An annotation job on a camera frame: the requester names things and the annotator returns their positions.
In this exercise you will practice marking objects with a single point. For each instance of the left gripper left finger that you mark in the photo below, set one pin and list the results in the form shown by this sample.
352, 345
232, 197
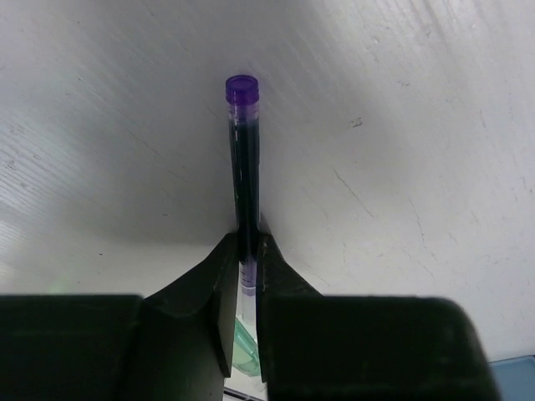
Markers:
173, 345

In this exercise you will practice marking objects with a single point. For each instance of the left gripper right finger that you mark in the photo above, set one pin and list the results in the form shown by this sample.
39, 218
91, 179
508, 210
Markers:
319, 347

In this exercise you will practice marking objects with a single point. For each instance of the purple pen refill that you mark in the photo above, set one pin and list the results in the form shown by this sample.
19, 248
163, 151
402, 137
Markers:
242, 96

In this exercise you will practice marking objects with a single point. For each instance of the green eraser capsule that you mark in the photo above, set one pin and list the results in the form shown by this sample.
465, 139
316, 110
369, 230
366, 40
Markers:
245, 356

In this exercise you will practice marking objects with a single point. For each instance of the light blue bin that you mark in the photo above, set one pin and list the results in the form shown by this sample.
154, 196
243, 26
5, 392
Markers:
515, 378

